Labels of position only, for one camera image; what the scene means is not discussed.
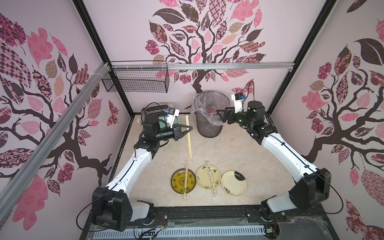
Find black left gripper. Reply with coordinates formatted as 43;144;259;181
155;123;193;141

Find disposable chopsticks red print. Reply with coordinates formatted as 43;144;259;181
186;115;193;159

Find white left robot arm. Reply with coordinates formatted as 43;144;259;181
91;116;193;232

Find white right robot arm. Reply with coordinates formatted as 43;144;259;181
217;101;332;215

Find wrapped chopsticks on green plate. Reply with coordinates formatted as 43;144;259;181
183;162;189;201

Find black mesh trash bin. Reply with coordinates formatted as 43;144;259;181
191;91;231;138

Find clear plastic bin liner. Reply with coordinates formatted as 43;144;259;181
191;91;231;126

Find mint green toaster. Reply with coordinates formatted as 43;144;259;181
138;103;175;130

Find dark green yellow plate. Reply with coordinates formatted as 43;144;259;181
171;169;196;194

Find cream middle plate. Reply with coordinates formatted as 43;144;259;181
196;165;222;190

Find cream plate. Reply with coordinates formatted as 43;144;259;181
196;165;222;190
221;170;248;197

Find cream right plate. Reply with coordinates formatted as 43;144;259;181
221;170;248;197

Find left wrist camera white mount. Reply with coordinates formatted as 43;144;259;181
165;108;180;128

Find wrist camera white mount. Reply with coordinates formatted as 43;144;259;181
165;108;180;128
231;93;245;114

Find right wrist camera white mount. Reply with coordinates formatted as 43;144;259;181
231;93;245;114

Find black wire wall basket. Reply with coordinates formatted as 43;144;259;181
103;60;170;93

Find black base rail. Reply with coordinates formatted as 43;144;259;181
127;195;284;227

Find aluminium frame bar back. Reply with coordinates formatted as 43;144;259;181
112;62;295;71

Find aluminium frame bar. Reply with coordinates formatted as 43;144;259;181
112;62;295;71
1;63;110;222

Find aluminium frame bar left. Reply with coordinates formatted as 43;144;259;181
1;63;110;222

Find white slotted cable duct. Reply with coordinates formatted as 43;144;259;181
91;226;266;240

